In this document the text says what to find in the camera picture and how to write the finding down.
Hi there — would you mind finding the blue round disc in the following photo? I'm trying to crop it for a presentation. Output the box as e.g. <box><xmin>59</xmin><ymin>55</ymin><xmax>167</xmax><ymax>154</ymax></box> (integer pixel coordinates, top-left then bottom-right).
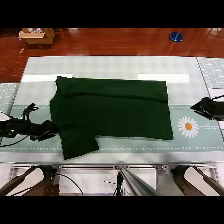
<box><xmin>168</xmin><ymin>31</ymin><xmax>185</xmax><ymax>43</ymax></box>

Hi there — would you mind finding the silver frame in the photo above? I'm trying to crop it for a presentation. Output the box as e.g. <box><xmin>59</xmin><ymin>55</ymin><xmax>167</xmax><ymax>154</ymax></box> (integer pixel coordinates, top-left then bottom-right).
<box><xmin>0</xmin><ymin>161</ymin><xmax>224</xmax><ymax>197</ymax></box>

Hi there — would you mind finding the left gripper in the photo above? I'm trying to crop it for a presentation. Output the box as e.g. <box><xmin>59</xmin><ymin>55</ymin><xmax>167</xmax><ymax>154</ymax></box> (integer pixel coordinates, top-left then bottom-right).
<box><xmin>29</xmin><ymin>119</ymin><xmax>61</xmax><ymax>142</ymax></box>

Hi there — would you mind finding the dark green T-shirt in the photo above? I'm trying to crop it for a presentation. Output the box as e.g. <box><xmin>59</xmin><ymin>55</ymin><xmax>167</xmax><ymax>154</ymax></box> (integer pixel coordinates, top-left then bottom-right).
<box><xmin>48</xmin><ymin>75</ymin><xmax>175</xmax><ymax>161</ymax></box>

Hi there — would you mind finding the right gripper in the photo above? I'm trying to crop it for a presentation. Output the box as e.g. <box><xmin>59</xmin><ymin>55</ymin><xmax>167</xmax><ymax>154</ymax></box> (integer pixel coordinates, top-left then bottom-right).
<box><xmin>190</xmin><ymin>95</ymin><xmax>224</xmax><ymax>121</ymax></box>

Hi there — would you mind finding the brown cardboard box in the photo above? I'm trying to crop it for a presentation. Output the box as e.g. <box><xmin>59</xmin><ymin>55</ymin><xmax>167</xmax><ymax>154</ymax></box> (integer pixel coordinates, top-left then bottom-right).
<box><xmin>18</xmin><ymin>27</ymin><xmax>56</xmax><ymax>46</ymax></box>

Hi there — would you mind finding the black cable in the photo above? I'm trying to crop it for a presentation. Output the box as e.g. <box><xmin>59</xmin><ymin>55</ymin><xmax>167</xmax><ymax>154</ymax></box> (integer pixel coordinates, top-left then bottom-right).
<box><xmin>0</xmin><ymin>134</ymin><xmax>30</xmax><ymax>148</ymax></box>
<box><xmin>53</xmin><ymin>173</ymin><xmax>85</xmax><ymax>197</ymax></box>

